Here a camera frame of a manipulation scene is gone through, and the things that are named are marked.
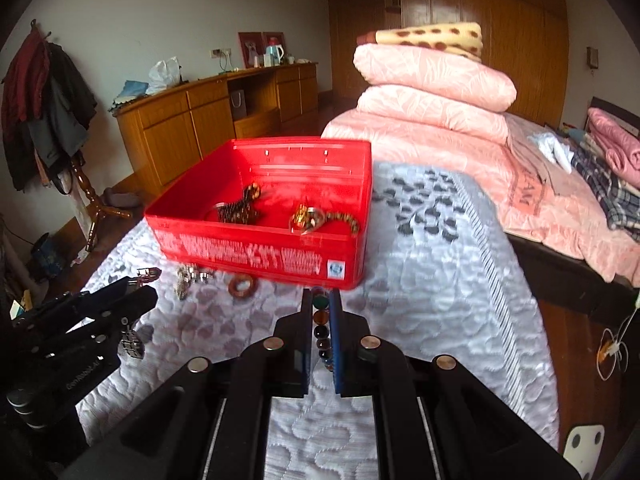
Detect white electric kettle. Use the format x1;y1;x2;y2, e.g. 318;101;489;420
264;37;285;67

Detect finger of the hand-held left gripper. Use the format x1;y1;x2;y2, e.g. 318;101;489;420
29;285;160;362
12;276;142;334

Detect white plastic bag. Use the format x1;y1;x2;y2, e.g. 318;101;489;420
148;56;182;93

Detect grey slippers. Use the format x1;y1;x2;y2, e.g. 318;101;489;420
101;187;143;211

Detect blue box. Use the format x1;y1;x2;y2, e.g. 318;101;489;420
31;232;70;281

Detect red photo frame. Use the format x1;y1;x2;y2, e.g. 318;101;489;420
263;31;287;61
237;31;265;68

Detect brown crystal bead necklace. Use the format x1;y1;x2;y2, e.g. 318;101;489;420
217;184;263;225

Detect dark hanging jackets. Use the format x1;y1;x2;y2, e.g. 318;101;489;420
4;42;98;193

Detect pink folded blanket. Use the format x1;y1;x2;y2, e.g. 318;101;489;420
586;106;640;186

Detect red tin box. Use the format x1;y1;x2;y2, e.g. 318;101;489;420
144;137;373;291

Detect dark wooden bed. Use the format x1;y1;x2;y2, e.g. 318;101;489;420
320;95;640;328

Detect plaid folded clothes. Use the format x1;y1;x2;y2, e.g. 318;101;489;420
570;130;640;243

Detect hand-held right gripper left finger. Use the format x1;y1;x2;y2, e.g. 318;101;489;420
60;289;314;480

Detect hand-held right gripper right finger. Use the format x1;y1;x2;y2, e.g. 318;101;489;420
332;289;581;480

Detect dark red garment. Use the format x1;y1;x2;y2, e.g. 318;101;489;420
1;27;51;136

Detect yellow brown spotted blanket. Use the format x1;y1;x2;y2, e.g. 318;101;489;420
356;21;484;63

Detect blue cloth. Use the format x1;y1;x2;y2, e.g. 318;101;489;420
107;80;149;111

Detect wooden sideboard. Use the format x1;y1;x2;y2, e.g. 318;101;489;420
112;61;320;201

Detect multicoloured stone bead bracelet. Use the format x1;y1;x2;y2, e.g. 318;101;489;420
310;287;335;373

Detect pink bed sheet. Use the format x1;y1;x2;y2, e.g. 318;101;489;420
320;109;640;288

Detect white plastic plate with holes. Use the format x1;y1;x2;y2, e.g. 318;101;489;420
564;424;607;476

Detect silver chain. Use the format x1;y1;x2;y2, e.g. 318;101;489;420
175;264;216;301

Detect brown stone ring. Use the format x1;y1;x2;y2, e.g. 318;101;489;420
227;275;260;298

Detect dark bead gold charm bracelet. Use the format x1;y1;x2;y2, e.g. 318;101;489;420
289;204;360;236

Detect white charger cable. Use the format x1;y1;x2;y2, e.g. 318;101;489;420
597;290;640;381

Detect grey floral quilted bedspread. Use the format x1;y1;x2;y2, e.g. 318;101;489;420
75;160;561;480

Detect wooden coat rack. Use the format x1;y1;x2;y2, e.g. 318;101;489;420
30;20;133;253

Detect white cloth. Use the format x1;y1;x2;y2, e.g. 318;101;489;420
531;131;576;173

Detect dusty pink lettered cloth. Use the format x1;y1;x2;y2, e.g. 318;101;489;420
505;112;601;211

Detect silver metal wristwatch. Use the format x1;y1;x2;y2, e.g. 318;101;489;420
117;266;163;361

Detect wooden wardrobe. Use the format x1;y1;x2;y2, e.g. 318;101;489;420
307;0;571;128

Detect pink folded quilt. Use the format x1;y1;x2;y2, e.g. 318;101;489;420
353;43;517;112
356;85;509;145

